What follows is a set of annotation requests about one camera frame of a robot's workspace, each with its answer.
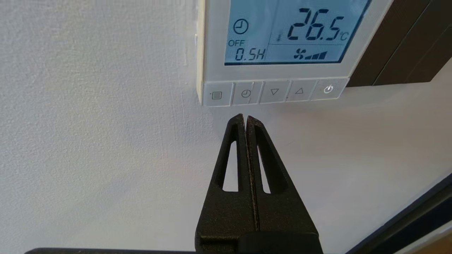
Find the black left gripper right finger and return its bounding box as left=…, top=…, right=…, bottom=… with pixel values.
left=246, top=115, right=318, bottom=235

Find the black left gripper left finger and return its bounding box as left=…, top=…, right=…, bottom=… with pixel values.
left=195, top=114, right=260, bottom=247

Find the white wall thermostat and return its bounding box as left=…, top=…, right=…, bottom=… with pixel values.
left=197, top=0, right=394, bottom=107

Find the dark grey wall switch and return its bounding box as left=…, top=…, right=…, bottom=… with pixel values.
left=346, top=0, right=452, bottom=87

